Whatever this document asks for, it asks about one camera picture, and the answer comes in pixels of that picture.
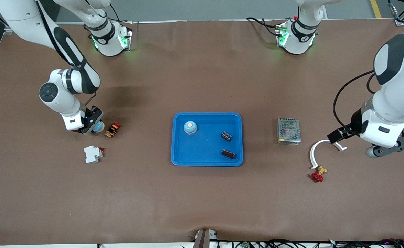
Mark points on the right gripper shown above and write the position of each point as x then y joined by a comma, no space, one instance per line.
94,116

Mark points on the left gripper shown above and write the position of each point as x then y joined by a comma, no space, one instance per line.
355,124

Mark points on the blue desk bell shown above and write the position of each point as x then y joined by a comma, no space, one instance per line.
190,127
99,128

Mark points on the short dark electrolytic capacitor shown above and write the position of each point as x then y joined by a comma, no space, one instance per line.
226,135

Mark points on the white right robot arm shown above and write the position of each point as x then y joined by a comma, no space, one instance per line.
55,100

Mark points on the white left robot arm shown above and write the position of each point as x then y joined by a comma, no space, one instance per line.
401,86

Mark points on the blue plastic tray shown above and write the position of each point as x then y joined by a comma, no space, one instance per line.
207,151

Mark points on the white semicircular pipe clamp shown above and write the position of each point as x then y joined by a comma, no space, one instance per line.
311,155

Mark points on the white circuit breaker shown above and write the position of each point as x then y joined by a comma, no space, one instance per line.
92,155

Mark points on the brass valve red handwheel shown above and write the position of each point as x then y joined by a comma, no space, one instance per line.
317,177

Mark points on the metal mesh power supply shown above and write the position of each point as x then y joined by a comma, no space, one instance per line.
288,131

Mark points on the orange red push switch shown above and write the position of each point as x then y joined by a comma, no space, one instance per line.
113,130

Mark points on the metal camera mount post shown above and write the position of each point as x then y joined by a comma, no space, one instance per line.
203,239

